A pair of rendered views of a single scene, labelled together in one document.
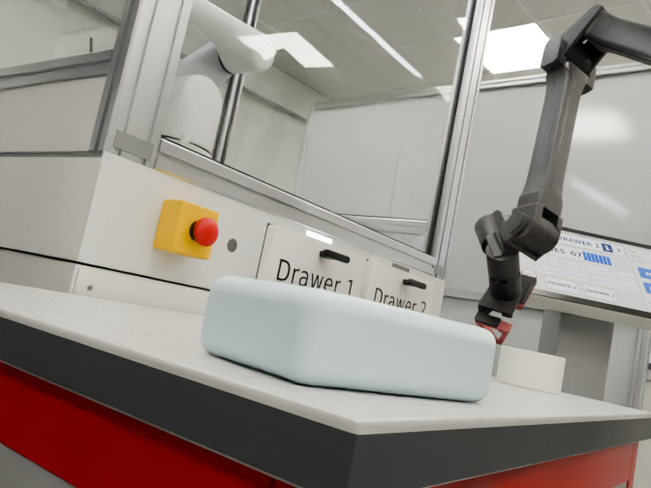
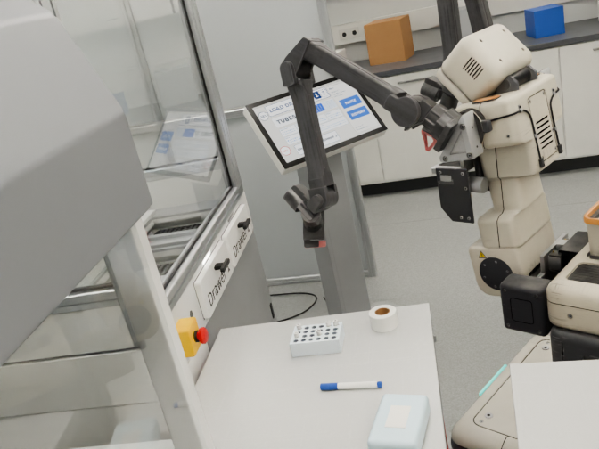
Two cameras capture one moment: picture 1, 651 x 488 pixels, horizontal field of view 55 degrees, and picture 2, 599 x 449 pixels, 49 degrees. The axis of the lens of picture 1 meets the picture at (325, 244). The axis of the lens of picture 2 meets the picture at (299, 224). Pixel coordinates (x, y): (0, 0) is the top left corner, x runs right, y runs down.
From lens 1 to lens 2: 111 cm
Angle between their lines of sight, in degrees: 37
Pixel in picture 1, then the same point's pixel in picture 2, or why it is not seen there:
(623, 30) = (331, 63)
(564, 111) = (311, 117)
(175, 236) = (192, 349)
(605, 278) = (326, 123)
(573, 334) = not seen: hidden behind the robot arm
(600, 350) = (337, 166)
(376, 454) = not seen: outside the picture
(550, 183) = (324, 168)
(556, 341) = not seen: hidden behind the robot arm
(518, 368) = (382, 325)
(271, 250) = (204, 297)
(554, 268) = (296, 135)
